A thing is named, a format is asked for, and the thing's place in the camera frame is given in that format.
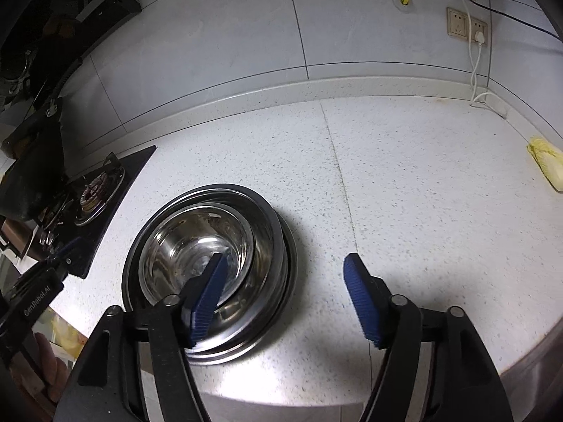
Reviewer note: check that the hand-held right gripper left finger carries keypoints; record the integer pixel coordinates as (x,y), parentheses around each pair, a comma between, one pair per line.
(209,292)

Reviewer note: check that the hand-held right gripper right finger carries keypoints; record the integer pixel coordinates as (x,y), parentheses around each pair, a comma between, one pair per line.
(360,299)

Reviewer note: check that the napa cabbage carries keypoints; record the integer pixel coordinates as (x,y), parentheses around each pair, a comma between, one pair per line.
(547,162)

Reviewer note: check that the black range hood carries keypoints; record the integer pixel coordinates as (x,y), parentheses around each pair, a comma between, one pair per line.
(57,13)

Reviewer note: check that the black gas stove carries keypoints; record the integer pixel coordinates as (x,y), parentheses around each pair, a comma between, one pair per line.
(99,202)

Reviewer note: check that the yellow cloth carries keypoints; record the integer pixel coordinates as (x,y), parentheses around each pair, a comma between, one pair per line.
(66,334)

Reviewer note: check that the person's left hand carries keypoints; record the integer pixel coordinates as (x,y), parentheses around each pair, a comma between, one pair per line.
(50,369)

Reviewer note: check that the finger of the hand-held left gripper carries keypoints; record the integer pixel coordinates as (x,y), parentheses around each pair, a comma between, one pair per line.
(66,252)

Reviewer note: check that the small wide-rimmed steel bowl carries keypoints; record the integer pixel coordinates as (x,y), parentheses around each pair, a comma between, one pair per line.
(176,246)

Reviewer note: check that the wide steel bowl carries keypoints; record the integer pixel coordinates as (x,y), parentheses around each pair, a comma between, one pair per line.
(228,357)

